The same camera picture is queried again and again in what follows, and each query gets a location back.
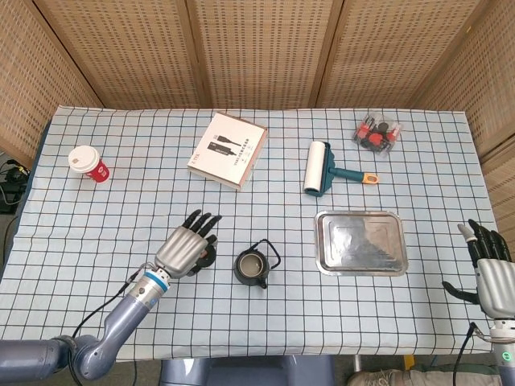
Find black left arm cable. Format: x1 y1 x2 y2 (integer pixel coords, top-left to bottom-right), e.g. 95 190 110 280
70 261 150 386

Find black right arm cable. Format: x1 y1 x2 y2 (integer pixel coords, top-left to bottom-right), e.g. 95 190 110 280
451 321 490 386

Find black teapot lid brown knob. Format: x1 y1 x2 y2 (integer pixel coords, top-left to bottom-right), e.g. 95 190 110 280
187 244 218 272

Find blue checked tablecloth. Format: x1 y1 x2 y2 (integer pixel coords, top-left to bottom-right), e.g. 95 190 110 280
0 105 501 362

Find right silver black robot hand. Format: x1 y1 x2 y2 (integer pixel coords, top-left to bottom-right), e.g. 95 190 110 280
441 219 515 322

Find white cable product box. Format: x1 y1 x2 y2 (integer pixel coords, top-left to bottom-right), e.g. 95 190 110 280
186 112 269 194

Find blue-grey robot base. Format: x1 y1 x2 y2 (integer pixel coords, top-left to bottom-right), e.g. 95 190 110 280
159 355 336 386

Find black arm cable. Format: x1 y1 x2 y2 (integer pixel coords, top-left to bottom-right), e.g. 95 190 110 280
451 321 490 386
70 261 150 386

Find black floor cables and devices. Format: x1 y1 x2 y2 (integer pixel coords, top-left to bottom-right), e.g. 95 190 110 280
0 158 31 216

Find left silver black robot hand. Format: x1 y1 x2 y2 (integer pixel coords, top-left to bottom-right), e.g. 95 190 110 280
154 208 223 280

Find clear box red black parts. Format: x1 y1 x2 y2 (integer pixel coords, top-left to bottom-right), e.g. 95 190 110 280
352 112 404 158

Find stainless steel tray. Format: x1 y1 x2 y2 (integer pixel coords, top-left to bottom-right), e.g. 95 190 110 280
313 209 410 277

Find red paper coffee cup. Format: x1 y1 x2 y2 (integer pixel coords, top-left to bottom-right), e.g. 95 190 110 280
67 145 110 183

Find woven bamboo folding screen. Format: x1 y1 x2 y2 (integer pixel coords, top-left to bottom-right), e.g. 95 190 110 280
0 0 515 246

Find black cast iron teapot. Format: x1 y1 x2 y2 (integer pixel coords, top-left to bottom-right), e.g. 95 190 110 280
233 238 282 290

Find teal lint roller orange tip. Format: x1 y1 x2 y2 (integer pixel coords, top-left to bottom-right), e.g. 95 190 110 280
303 140 381 199

